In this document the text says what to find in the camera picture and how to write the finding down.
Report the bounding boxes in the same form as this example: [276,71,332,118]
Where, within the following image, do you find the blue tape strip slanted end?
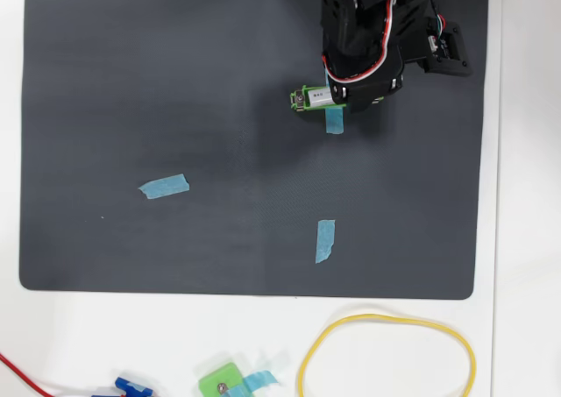
[314,219,337,266]

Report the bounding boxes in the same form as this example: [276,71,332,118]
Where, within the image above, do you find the blue tape strip pointed end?
[138,173,191,201]

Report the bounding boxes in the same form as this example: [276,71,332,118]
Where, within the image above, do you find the red wire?
[0,351,56,397]

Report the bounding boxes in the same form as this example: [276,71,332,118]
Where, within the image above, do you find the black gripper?
[323,44,405,115]

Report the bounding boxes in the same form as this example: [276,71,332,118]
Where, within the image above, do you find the dark grey textured mat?
[18,0,490,301]

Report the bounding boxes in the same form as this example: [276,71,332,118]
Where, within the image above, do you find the white cylindrical battery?
[305,88,337,108]

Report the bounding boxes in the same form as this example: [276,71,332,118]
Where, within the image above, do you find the black camera cable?
[423,0,448,54]

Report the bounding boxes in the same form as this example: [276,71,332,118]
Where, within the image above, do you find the long blue tape strip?
[323,61,345,135]

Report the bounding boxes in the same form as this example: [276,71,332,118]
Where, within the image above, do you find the green battery holder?
[288,83,387,115]

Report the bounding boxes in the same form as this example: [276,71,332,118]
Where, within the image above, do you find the blue tape on green block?
[225,369,281,397]

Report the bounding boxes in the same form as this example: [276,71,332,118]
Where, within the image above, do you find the white red black servo cable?
[322,0,398,85]

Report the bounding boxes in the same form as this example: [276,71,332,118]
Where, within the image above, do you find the green block with screw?
[197,361,255,397]

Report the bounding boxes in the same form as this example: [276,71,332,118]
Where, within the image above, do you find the blue connector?
[90,377,154,397]

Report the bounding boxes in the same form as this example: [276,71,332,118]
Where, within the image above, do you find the yellow rubber band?
[296,312,478,397]

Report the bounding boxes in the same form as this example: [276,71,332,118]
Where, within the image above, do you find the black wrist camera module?
[415,19,475,77]

